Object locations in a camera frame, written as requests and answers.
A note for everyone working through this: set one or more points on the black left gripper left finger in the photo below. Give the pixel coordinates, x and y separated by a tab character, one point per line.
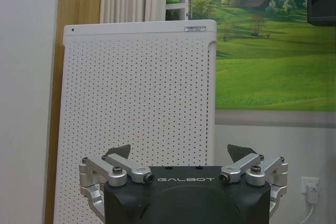
118	165

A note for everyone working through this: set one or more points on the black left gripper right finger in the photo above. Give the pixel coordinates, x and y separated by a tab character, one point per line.
244	165

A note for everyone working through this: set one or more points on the white perforated air purifier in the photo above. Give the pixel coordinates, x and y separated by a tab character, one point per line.
136	95

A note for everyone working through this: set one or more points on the white plug adapter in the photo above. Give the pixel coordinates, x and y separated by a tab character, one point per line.
312	193

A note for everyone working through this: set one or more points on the green hills landscape poster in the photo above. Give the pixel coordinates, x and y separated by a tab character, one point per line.
262	51

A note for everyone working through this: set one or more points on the wooden vertical panel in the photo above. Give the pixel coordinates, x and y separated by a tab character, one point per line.
73	24

